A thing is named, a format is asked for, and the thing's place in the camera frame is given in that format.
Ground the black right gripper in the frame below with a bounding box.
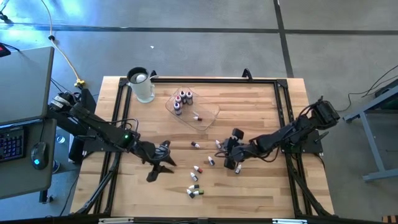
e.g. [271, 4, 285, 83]
[223, 138, 253, 170]

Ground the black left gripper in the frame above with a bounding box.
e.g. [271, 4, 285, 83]
[136, 141, 178, 183]

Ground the clear plastic container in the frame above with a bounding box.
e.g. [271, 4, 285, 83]
[165, 86, 221, 132]

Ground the black computer mouse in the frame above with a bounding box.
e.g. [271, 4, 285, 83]
[30, 141, 50, 171]

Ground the black backlit keyboard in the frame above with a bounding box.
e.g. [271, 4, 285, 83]
[0, 126, 25, 164]

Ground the grey desk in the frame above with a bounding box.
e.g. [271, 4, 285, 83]
[0, 46, 58, 200]

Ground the black device with red light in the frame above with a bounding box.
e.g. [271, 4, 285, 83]
[0, 43, 12, 58]

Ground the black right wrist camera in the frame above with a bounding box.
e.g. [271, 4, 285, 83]
[231, 128, 245, 141]

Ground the black aluminium table frame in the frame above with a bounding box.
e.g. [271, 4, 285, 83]
[74, 68, 335, 218]

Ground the grey metal table frame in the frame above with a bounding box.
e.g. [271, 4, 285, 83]
[343, 85, 398, 183]

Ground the black floor cable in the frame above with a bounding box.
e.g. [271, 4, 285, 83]
[335, 63, 398, 113]

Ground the yellow power cable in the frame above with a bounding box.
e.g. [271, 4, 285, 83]
[40, 0, 86, 88]

